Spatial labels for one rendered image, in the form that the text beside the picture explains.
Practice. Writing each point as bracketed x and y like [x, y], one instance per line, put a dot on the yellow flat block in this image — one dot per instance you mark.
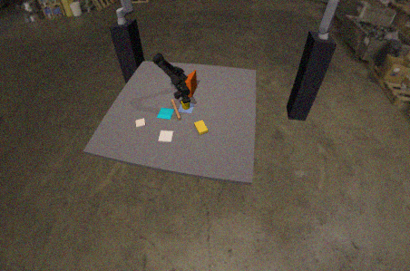
[200, 127]

